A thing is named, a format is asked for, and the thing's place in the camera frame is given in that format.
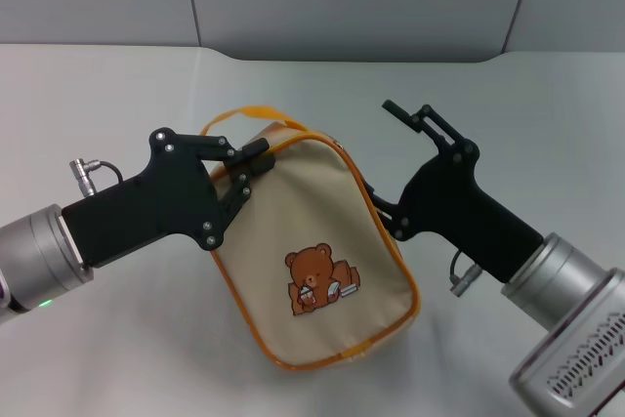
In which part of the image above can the right gripper cable with metal plug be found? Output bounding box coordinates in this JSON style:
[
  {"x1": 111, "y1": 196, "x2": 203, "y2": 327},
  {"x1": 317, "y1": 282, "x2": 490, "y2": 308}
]
[{"x1": 448, "y1": 249, "x2": 485, "y2": 297}]

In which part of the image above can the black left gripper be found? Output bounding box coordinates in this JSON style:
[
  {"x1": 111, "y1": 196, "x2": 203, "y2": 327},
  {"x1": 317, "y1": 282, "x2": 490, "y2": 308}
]
[{"x1": 61, "y1": 127, "x2": 276, "y2": 271}]

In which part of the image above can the beige bear print food bag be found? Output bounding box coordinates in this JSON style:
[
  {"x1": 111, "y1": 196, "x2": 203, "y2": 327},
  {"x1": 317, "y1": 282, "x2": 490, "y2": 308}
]
[{"x1": 198, "y1": 104, "x2": 423, "y2": 372}]

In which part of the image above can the gripper cable with metal plug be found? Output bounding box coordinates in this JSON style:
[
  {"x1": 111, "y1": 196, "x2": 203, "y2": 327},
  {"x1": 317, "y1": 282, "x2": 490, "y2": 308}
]
[
  {"x1": 68, "y1": 157, "x2": 125, "y2": 194},
  {"x1": 448, "y1": 249, "x2": 485, "y2": 297}
]

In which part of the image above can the left gripper cable with metal plug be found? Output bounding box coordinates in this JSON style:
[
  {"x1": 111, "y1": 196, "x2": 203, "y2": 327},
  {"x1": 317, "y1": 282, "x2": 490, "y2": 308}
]
[{"x1": 68, "y1": 157, "x2": 125, "y2": 194}]

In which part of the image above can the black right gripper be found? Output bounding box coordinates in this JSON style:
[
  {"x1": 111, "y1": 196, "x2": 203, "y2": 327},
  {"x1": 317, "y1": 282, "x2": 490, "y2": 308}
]
[{"x1": 362, "y1": 99, "x2": 546, "y2": 284}]

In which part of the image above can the silver vented right wrist camera housing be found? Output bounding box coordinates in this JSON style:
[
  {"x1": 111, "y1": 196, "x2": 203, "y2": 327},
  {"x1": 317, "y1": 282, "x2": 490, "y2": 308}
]
[{"x1": 507, "y1": 268, "x2": 625, "y2": 417}]

